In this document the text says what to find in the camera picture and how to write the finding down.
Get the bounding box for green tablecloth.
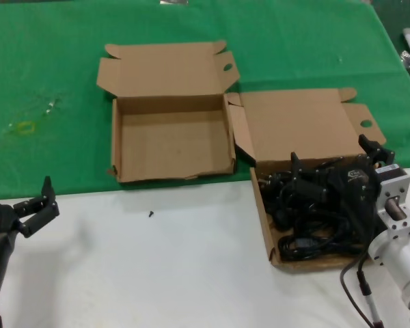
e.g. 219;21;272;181
0;0;410;202

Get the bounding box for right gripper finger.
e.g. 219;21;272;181
357;134;395;168
290;152;332;205

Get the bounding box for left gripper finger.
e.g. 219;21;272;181
19;201;61;239
12;176;58;217

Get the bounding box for clear plastic scrap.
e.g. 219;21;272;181
33;89;68;119

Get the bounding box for cardboard box with small tear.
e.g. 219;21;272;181
96;40;240;186

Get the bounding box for cardboard box with side hole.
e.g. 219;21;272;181
225;87;387;274

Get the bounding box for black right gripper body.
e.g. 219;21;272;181
327;157;381;246

